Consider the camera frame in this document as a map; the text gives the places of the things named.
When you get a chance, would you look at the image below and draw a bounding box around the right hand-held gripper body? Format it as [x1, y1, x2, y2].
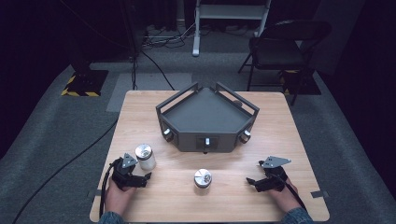
[258, 155, 290, 192]

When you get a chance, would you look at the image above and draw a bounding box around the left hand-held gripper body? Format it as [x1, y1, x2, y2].
[110, 152, 142, 189]

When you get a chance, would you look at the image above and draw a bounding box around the glass jar with white powder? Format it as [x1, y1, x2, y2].
[134, 143, 157, 172]

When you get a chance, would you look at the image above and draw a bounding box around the glass jar with brown spice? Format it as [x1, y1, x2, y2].
[192, 168, 214, 196]

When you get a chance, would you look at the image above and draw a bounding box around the dark grey corner rack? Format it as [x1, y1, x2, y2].
[155, 81, 261, 155]

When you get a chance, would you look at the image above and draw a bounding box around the person's right hand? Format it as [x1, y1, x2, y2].
[268, 176, 301, 215]

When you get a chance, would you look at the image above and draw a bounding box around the person's left hand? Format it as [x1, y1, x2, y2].
[104, 178, 138, 217]

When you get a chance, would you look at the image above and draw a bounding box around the grey floor mat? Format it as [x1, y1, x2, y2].
[106, 72, 193, 113]

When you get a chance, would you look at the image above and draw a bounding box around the black base with hazard tape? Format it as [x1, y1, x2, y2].
[61, 69, 110, 98]
[278, 68, 322, 96]

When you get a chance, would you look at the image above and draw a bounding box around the black folding chair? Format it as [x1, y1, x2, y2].
[237, 19, 332, 106]

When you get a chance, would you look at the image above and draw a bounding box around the black stand pole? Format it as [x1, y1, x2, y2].
[119, 0, 148, 91]

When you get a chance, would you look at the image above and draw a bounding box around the white metal stand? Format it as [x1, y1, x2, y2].
[191, 0, 273, 58]

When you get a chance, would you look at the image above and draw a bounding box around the right hand-held gripper cable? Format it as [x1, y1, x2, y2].
[270, 173, 308, 211]

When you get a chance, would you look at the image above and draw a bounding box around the hand-held gripper cable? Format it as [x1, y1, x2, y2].
[270, 173, 308, 211]
[98, 158, 122, 219]

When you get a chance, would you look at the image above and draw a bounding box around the left hand-held gripper cable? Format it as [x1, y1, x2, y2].
[98, 158, 122, 219]

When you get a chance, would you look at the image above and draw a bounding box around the long black floor cable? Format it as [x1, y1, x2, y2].
[11, 118, 120, 224]

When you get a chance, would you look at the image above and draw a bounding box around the tangle of floor cables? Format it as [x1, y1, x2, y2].
[142, 21, 200, 50]

